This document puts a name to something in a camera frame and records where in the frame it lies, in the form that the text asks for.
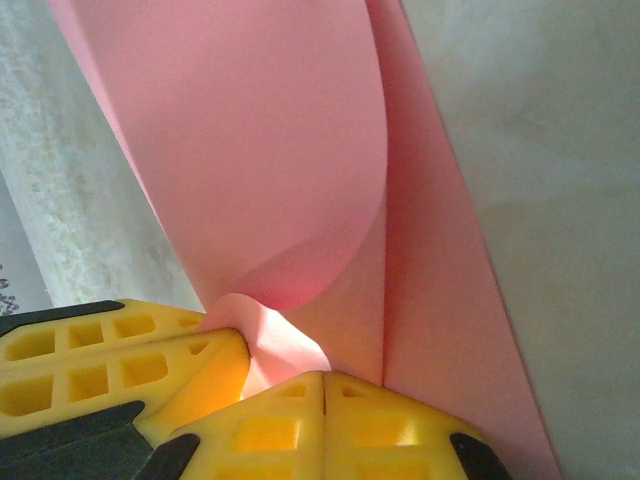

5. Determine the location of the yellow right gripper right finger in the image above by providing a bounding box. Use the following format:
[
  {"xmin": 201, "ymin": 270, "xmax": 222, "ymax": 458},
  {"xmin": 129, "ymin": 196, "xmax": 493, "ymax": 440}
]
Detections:
[{"xmin": 323, "ymin": 372, "xmax": 516, "ymax": 480}]

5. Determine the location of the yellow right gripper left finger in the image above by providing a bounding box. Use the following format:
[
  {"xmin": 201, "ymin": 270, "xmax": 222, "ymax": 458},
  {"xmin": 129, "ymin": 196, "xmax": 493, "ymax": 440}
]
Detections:
[{"xmin": 137, "ymin": 372, "xmax": 326, "ymax": 480}]

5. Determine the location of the red cloth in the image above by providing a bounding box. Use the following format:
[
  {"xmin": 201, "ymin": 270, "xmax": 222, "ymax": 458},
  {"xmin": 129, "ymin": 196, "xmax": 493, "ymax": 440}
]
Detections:
[{"xmin": 44, "ymin": 0, "xmax": 564, "ymax": 480}]

